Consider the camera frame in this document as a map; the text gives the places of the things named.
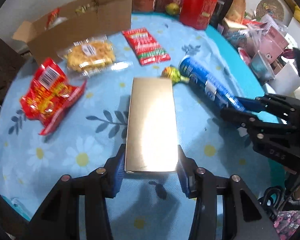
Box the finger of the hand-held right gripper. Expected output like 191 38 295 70
219 107 297 137
236 92 298 125

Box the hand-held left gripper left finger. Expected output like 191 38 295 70
29 144 127 240

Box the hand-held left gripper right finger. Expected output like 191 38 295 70
176 145 276 240

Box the blue snack tube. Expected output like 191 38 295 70
178 56 247 112

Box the gold box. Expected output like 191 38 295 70
124 77 179 173

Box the red crinkly snack packet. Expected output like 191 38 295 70
19 57 87 136

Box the waffle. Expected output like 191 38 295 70
57 36 133 77

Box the cardboard box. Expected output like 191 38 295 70
12 0 135 65

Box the white patterned snack packet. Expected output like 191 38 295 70
51 17 68 28

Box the small red white packet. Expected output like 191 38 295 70
45 8 60 30

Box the clear plastic cup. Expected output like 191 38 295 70
250 50 275 80

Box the white box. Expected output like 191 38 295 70
264 62 300 98

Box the teal table cover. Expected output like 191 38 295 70
207 25 285 188

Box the pink box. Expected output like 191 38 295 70
261 25 289 63

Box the floral clothing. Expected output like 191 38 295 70
272 210 300 240

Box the green wrapped candy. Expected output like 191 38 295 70
161 66 190 84

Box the round woven mat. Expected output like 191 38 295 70
255 0 284 22

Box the tan printed snack bag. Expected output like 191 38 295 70
225 0 252 24

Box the red canister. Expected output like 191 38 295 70
179 0 218 30

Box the green fruit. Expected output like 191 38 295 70
165 2 180 15

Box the black coiled cable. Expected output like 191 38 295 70
259 187 283 221

